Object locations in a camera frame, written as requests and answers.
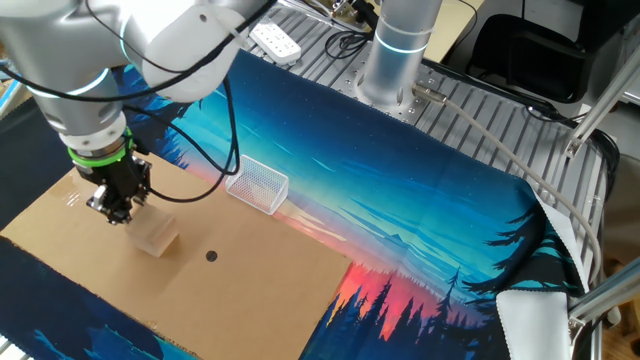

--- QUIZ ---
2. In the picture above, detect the black office chair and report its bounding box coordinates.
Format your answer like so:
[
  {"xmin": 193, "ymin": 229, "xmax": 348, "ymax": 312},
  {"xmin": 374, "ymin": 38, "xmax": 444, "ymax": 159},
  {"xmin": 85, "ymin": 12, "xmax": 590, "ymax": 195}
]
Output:
[{"xmin": 467, "ymin": 13, "xmax": 592, "ymax": 105}]

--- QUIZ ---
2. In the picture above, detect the white mesh basket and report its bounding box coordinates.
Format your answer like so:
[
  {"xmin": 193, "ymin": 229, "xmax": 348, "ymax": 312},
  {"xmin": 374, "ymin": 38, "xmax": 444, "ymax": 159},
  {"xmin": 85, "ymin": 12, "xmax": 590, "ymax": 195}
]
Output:
[{"xmin": 224, "ymin": 154, "xmax": 290, "ymax": 216}]

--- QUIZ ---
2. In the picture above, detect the large wooden block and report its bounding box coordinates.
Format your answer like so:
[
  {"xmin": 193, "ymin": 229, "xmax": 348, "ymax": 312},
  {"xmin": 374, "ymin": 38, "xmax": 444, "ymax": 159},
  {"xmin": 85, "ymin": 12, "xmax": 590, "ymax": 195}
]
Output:
[{"xmin": 124, "ymin": 204, "xmax": 180, "ymax": 259}]

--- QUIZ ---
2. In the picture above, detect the green flange ring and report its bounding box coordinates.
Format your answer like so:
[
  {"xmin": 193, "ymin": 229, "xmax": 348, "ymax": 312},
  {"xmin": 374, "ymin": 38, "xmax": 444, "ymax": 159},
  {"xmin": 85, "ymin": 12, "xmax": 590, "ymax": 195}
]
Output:
[{"xmin": 67, "ymin": 127, "xmax": 136, "ymax": 169}]

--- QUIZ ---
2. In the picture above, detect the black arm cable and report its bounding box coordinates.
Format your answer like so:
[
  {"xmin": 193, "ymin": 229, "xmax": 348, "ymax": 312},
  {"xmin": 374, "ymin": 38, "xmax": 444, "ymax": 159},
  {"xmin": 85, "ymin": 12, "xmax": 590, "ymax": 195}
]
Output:
[{"xmin": 0, "ymin": 0, "xmax": 279, "ymax": 204}]

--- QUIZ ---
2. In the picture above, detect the white power strip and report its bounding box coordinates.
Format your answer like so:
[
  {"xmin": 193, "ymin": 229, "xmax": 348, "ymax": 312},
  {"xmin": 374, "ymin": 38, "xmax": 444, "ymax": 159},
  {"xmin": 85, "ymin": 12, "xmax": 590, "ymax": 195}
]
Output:
[{"xmin": 248, "ymin": 19, "xmax": 303, "ymax": 66}]

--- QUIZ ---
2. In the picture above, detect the aluminium frame bar with bracket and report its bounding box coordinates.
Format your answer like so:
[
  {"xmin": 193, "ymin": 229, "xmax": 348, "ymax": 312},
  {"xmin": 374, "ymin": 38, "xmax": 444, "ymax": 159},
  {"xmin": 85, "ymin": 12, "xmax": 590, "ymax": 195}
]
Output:
[{"xmin": 567, "ymin": 257, "xmax": 640, "ymax": 360}]

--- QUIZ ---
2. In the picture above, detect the slanted aluminium frame bar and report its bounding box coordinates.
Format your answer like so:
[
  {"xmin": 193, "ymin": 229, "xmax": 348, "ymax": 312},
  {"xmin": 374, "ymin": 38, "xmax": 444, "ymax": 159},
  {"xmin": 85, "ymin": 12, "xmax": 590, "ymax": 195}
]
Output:
[{"xmin": 564, "ymin": 52, "xmax": 640, "ymax": 159}]

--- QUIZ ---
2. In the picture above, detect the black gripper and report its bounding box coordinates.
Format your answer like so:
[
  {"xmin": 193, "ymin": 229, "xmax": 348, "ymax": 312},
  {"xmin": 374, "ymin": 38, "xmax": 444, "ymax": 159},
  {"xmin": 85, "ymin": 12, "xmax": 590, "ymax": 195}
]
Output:
[{"xmin": 74, "ymin": 153, "xmax": 154, "ymax": 226}]

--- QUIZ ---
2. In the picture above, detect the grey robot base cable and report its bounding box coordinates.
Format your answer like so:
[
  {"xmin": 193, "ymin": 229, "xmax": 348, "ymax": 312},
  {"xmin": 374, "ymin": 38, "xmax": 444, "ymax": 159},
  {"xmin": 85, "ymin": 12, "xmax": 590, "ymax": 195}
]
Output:
[{"xmin": 412, "ymin": 83, "xmax": 604, "ymax": 286}]

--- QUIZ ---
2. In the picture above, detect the printed forest landscape mat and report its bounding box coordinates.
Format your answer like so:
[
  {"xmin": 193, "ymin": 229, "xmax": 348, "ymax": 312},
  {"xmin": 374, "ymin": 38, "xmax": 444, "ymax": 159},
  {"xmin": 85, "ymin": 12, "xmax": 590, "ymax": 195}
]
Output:
[{"xmin": 0, "ymin": 47, "xmax": 590, "ymax": 360}]

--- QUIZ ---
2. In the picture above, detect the brown cardboard sheet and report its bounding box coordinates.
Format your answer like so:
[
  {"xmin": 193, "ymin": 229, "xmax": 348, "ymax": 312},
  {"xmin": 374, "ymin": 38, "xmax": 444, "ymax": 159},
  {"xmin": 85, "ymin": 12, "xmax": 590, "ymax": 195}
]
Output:
[{"xmin": 0, "ymin": 152, "xmax": 354, "ymax": 360}]

